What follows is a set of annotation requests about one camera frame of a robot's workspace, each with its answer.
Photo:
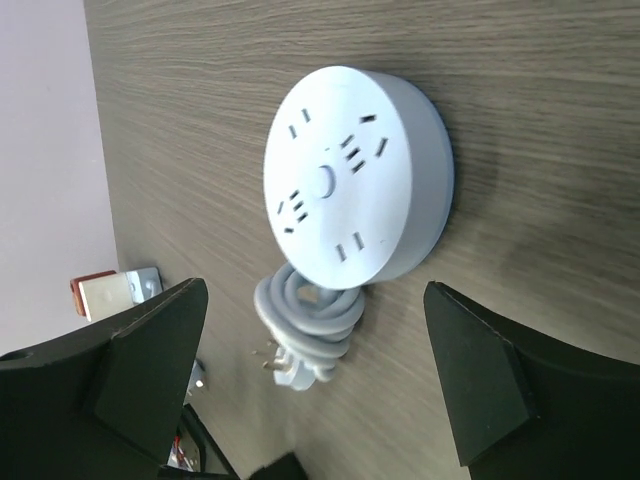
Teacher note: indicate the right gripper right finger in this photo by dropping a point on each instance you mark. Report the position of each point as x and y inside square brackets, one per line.
[524, 405]

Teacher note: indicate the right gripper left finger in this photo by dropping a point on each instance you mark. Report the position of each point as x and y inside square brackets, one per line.
[104, 401]

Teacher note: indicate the round blue socket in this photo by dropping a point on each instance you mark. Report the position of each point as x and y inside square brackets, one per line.
[358, 177]

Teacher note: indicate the red brown cube adapter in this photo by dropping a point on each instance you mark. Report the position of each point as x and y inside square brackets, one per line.
[76, 291]

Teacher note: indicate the light blue power strip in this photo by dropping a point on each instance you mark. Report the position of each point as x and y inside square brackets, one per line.
[144, 284]

